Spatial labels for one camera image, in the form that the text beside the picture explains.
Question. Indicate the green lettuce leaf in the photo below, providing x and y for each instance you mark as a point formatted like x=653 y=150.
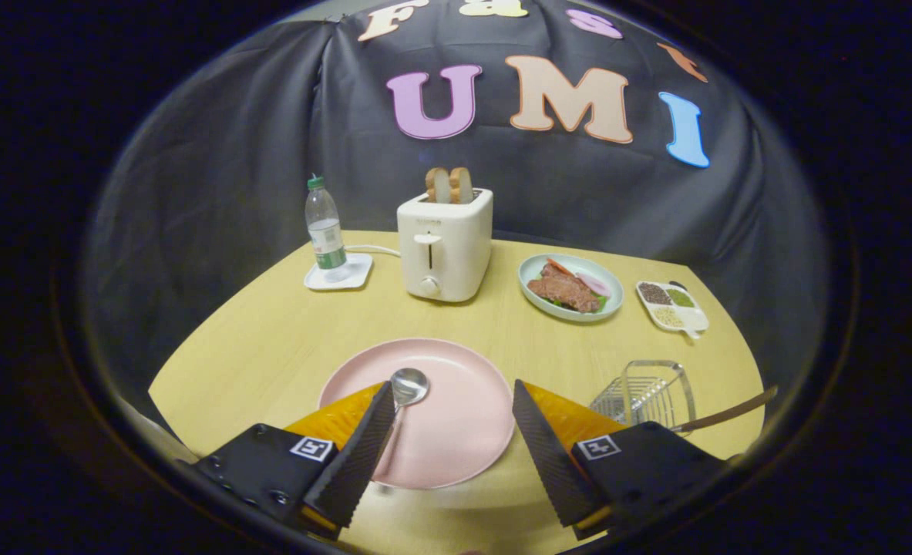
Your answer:
x=600 y=305

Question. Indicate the cream white toaster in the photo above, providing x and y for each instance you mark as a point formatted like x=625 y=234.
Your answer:
x=456 y=247

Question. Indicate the person's beige clothing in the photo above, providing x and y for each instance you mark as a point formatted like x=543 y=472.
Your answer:
x=155 y=435

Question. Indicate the white divided seasoning dish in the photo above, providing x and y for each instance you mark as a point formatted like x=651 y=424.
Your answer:
x=671 y=308

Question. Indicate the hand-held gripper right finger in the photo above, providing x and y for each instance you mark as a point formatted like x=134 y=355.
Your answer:
x=548 y=455

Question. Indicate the orange carrot slice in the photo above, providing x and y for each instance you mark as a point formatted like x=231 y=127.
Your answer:
x=558 y=267

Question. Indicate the pale green plate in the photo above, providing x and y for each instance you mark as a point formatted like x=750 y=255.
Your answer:
x=533 y=270

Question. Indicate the pink ham slice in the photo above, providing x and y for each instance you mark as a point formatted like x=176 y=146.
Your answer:
x=596 y=285

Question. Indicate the white square coaster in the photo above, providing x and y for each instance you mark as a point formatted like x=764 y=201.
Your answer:
x=359 y=274

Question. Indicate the brown steak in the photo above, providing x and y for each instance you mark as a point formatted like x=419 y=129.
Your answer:
x=563 y=291

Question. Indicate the pink plate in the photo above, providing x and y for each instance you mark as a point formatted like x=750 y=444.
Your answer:
x=456 y=416

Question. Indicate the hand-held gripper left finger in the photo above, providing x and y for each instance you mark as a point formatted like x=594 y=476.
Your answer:
x=359 y=455

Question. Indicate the clear plastic water bottle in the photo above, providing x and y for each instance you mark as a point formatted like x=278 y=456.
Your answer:
x=326 y=231

